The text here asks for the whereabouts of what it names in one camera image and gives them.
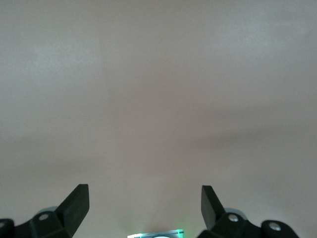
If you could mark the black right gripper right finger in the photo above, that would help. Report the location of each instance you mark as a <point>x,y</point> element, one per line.
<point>210,210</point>

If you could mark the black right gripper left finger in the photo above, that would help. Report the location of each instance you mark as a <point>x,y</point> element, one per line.
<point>71,210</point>

